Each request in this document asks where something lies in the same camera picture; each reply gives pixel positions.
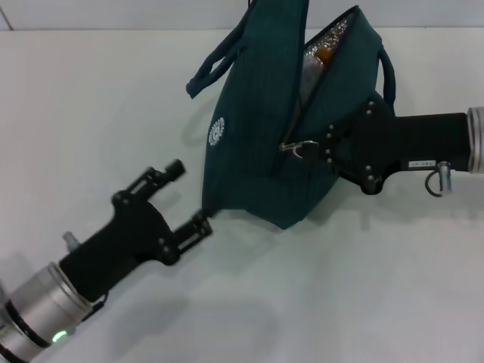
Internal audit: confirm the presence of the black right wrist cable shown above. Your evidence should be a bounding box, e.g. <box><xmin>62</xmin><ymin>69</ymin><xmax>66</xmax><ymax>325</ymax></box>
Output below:
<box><xmin>425</xmin><ymin>160</ymin><xmax>454</xmax><ymax>197</ymax></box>

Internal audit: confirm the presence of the dark teal fabric bag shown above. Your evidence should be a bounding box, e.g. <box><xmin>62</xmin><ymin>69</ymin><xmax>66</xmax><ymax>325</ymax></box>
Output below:
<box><xmin>185</xmin><ymin>0</ymin><xmax>397</xmax><ymax>231</ymax></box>

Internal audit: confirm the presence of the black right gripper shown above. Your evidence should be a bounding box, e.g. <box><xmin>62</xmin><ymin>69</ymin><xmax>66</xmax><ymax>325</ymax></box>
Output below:
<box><xmin>302</xmin><ymin>93</ymin><xmax>472</xmax><ymax>196</ymax></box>

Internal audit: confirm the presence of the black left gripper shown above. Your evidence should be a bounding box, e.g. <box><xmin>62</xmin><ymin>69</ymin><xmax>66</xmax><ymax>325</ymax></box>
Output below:
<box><xmin>59</xmin><ymin>159</ymin><xmax>213</xmax><ymax>303</ymax></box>

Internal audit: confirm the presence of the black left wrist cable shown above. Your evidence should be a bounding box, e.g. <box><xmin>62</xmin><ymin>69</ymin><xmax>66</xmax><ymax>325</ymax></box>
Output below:
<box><xmin>81</xmin><ymin>290</ymin><xmax>110</xmax><ymax>322</ymax></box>

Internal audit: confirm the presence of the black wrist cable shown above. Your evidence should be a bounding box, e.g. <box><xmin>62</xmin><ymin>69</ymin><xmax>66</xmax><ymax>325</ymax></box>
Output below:
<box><xmin>81</xmin><ymin>290</ymin><xmax>110</xmax><ymax>322</ymax></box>
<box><xmin>425</xmin><ymin>160</ymin><xmax>454</xmax><ymax>197</ymax></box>

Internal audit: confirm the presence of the yellow toy banana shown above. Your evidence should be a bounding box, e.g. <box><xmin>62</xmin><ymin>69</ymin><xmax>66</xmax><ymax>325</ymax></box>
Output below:
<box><xmin>315</xmin><ymin>45</ymin><xmax>337</xmax><ymax>65</ymax></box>

